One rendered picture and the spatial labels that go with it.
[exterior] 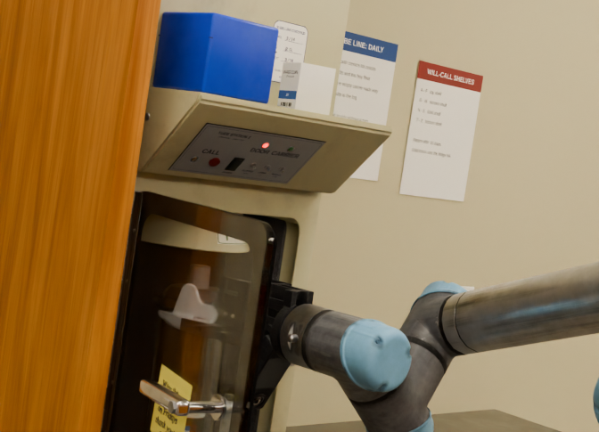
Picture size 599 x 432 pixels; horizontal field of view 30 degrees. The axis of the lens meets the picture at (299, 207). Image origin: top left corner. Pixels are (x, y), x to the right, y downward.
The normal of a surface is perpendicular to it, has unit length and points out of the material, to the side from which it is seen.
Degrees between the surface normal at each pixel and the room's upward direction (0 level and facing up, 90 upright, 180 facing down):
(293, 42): 90
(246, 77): 90
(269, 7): 90
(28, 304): 90
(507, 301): 74
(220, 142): 135
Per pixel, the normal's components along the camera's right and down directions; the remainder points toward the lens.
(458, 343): -0.54, 0.61
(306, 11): 0.67, 0.14
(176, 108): -0.72, -0.07
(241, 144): 0.37, 0.80
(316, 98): 0.47, 0.11
